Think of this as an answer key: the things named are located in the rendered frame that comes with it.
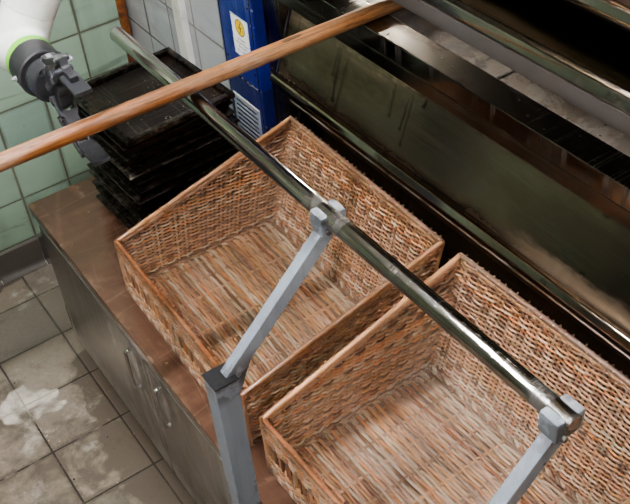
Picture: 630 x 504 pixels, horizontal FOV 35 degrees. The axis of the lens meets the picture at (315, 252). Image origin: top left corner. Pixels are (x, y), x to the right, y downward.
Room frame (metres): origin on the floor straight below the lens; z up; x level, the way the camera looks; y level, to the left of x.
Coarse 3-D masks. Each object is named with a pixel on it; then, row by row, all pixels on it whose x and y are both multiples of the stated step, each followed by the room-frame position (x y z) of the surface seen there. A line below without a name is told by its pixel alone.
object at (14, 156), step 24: (384, 0) 1.69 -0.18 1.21; (336, 24) 1.63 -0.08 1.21; (360, 24) 1.65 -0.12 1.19; (264, 48) 1.56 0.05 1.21; (288, 48) 1.57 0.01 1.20; (216, 72) 1.50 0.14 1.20; (240, 72) 1.52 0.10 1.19; (144, 96) 1.44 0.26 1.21; (168, 96) 1.45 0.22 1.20; (96, 120) 1.39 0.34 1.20; (120, 120) 1.40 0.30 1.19; (24, 144) 1.34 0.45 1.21; (48, 144) 1.34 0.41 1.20; (0, 168) 1.30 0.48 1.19
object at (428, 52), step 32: (320, 0) 1.78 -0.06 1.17; (352, 0) 1.76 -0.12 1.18; (352, 32) 1.69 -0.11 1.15; (384, 32) 1.63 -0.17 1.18; (416, 32) 1.61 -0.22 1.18; (416, 64) 1.53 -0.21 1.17; (448, 64) 1.49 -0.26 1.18; (480, 96) 1.38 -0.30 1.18; (512, 96) 1.37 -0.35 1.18; (512, 128) 1.32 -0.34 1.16; (544, 128) 1.28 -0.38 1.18; (576, 128) 1.27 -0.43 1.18; (576, 160) 1.20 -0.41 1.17; (608, 160) 1.18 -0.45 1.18; (608, 192) 1.14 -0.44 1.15
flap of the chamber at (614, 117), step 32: (416, 0) 1.30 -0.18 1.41; (480, 0) 1.30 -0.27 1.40; (512, 0) 1.30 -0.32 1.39; (544, 0) 1.31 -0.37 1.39; (448, 32) 1.23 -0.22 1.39; (480, 32) 1.18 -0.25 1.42; (544, 32) 1.19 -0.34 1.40; (576, 32) 1.19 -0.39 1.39; (608, 32) 1.20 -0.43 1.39; (512, 64) 1.12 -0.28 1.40; (608, 64) 1.10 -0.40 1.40; (576, 96) 1.02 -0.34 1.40
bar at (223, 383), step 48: (144, 48) 1.66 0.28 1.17; (192, 96) 1.48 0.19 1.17; (240, 144) 1.33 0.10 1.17; (288, 192) 1.20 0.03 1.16; (288, 288) 1.09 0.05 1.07; (480, 336) 0.85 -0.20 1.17; (240, 384) 1.04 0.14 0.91; (528, 384) 0.77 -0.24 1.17; (240, 432) 1.01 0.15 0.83; (240, 480) 1.00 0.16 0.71; (528, 480) 0.69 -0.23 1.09
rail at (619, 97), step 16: (432, 0) 1.27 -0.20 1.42; (448, 0) 1.25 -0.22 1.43; (464, 16) 1.21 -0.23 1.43; (480, 16) 1.19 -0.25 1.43; (496, 32) 1.16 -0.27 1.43; (512, 32) 1.14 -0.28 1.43; (512, 48) 1.13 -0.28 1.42; (528, 48) 1.11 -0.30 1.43; (544, 48) 1.10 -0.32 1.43; (544, 64) 1.08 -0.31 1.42; (560, 64) 1.06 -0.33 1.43; (576, 64) 1.05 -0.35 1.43; (576, 80) 1.03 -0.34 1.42; (592, 80) 1.01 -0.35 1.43; (608, 80) 1.01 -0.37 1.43; (608, 96) 0.99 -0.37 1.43; (624, 96) 0.97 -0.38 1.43
